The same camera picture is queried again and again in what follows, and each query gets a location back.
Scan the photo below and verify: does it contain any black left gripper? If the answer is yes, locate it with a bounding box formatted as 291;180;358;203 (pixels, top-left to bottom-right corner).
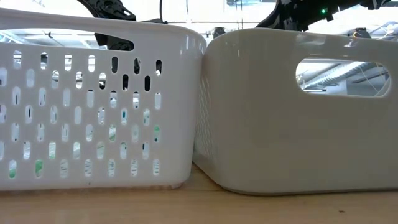
94;32;163;93

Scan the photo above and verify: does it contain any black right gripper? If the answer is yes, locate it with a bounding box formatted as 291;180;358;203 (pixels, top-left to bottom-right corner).
256;0;338;32

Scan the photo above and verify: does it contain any white perforated plastic basket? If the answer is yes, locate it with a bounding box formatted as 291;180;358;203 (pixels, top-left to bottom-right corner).
0;7;208;192

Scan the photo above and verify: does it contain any grey plastic basket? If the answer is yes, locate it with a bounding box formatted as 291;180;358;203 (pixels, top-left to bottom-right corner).
192;27;398;196

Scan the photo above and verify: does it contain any green toothbrush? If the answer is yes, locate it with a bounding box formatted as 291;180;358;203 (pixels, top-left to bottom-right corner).
8;141;57;180

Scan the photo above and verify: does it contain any black round fixture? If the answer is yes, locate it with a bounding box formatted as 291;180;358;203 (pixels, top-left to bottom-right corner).
213;27;227;40

